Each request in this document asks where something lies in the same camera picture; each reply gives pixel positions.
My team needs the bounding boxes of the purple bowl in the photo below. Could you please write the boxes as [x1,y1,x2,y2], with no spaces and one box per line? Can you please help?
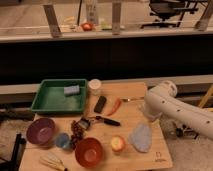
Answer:
[26,118,55,145]

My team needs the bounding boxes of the light blue towel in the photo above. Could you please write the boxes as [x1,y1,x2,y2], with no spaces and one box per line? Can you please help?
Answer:
[128,123,152,153]

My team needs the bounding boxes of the black office chair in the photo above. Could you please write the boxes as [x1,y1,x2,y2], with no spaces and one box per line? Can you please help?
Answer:
[141,0,198,28]

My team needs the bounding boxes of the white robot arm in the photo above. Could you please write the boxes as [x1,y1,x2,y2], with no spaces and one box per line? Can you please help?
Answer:
[142,80,213,140]

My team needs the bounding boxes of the red yellow apple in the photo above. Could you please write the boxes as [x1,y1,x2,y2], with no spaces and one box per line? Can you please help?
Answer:
[110,136,126,152]

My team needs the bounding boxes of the blue sponge block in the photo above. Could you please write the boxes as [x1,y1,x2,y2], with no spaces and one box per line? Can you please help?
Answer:
[64,85,80,95]

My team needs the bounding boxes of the red fruit on shelf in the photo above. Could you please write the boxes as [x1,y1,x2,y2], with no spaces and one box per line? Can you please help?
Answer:
[81,22,93,31]

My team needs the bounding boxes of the black rectangular remote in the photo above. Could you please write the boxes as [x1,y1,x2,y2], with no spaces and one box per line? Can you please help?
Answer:
[94,96,107,113]

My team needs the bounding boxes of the metal fork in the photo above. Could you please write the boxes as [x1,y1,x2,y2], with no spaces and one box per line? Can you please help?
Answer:
[121,97,144,102]

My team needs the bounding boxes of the small blue cup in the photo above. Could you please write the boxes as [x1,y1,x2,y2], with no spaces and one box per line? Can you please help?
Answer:
[55,133,70,150]

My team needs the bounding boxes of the bunch of dark grapes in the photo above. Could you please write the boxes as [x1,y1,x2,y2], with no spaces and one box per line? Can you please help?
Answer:
[70,121,84,149]

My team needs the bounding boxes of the black chair at left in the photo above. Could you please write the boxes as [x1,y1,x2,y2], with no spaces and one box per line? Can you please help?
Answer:
[0,133,26,171]

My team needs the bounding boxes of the red orange bowl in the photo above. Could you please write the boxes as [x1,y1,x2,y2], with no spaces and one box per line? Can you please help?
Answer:
[75,137,103,168]

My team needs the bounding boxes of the pale corn husk brush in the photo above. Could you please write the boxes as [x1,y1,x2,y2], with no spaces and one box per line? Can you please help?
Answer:
[39,153,67,171]

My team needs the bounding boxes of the red chili pepper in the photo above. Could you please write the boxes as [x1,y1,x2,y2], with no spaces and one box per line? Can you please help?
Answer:
[107,98,122,116]

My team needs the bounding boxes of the green plastic tray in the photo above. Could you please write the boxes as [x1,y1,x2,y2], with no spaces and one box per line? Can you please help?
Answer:
[31,79,87,114]

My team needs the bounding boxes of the black handled peeler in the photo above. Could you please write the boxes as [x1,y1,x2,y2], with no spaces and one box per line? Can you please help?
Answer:
[77,116,121,130]

